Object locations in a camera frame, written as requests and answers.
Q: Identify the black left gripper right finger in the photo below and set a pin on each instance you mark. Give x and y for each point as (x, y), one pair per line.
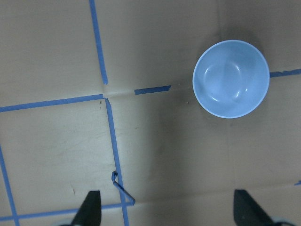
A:
(247, 212)

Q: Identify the blue bowl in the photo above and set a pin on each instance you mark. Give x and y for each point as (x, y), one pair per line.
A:
(231, 79)

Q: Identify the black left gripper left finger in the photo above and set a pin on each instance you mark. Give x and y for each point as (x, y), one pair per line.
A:
(90, 213)

